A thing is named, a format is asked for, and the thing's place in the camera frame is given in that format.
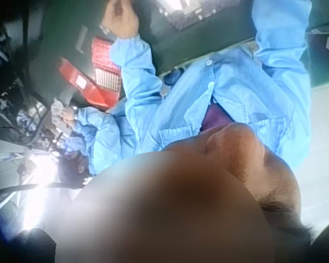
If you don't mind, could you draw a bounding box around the person's left hand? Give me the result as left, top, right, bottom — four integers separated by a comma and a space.
101, 0, 140, 39

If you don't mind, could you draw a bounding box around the tray of small parts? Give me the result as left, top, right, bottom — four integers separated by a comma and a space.
92, 36, 124, 101

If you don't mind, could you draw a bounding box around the red plastic crate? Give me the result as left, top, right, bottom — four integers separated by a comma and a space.
56, 36, 124, 111

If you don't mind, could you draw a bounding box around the cluttered workbench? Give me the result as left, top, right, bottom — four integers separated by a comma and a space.
0, 93, 80, 168

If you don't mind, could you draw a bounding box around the dark box with white label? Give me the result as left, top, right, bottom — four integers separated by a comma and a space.
306, 27, 329, 86

